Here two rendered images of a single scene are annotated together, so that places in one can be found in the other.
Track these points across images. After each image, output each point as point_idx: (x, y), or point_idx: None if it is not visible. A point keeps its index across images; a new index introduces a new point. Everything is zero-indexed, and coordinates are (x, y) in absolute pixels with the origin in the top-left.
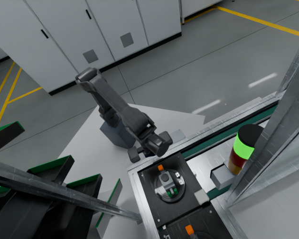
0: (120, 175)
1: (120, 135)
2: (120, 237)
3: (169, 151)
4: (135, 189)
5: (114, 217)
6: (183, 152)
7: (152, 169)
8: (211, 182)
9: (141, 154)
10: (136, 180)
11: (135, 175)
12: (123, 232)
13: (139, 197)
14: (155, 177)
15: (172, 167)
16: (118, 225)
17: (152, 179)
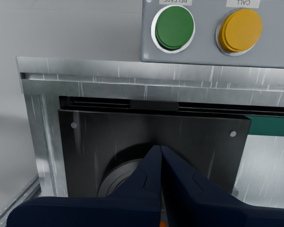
0: (20, 43)
1: None
2: (10, 172)
3: (214, 83)
4: (42, 150)
5: None
6: (253, 117)
7: (117, 124)
8: (241, 200)
9: (107, 2)
10: (50, 125)
11: (50, 106)
12: (16, 168)
13: (48, 173)
14: (117, 167)
15: (190, 154)
16: (6, 154)
17: (103, 155)
